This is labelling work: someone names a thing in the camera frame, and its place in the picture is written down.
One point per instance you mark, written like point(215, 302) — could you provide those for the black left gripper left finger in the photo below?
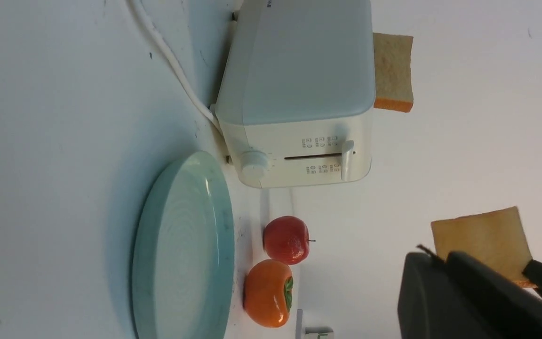
point(461, 298)

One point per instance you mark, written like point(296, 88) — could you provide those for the toast slice taken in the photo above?
point(393, 77)
point(496, 238)

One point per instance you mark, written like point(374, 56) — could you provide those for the white two-slot toaster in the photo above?
point(296, 98)

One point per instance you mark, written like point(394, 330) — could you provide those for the small white grey object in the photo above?
point(304, 332)

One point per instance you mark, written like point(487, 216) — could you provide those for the red apple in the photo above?
point(287, 239)

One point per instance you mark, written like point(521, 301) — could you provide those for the orange persimmon with green leaf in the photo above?
point(267, 293)

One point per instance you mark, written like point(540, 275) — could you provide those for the light blue round plate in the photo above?
point(182, 277)

